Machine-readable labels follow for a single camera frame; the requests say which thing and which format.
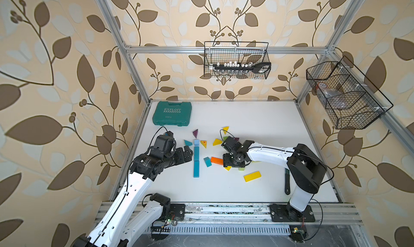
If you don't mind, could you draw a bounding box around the teal triangle block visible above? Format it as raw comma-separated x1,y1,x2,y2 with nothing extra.
184,140,193,146

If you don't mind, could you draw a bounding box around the orange rectangular block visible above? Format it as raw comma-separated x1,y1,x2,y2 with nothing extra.
210,157,224,166

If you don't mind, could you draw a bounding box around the teal wedge block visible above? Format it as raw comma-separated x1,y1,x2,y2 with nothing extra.
204,157,212,167

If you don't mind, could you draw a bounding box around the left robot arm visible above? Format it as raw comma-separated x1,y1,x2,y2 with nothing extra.
73,131,194,247

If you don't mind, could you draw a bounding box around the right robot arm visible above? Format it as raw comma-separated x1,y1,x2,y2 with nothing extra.
222,137,328,212

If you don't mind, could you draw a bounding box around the yellow long block bottom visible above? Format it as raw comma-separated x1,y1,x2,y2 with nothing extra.
244,171,262,182

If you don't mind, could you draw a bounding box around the green plastic tool case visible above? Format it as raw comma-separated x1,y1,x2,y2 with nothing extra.
152,101,192,126

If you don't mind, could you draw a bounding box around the socket bit holder strip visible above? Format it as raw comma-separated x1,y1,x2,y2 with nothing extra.
207,62,272,74

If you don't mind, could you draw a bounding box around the clear plastic bag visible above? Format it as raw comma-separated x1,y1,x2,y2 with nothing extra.
317,83,347,109

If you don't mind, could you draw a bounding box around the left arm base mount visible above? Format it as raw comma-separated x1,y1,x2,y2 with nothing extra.
149,193,185,226

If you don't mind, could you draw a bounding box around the green handled tool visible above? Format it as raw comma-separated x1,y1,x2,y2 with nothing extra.
284,169,291,195

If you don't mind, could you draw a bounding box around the aluminium rail front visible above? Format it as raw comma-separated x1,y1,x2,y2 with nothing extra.
94,201,363,225

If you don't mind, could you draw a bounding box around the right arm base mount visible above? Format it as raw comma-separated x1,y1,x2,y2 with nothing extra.
269,203,316,223

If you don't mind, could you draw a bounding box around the black wire basket back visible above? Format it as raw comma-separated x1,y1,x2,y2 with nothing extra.
201,41,271,81

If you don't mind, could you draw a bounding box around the black wire basket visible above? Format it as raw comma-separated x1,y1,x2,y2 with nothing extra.
306,56,394,130
201,41,271,81

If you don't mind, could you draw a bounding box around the black wire basket right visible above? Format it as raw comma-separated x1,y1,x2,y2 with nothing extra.
306,56,394,130

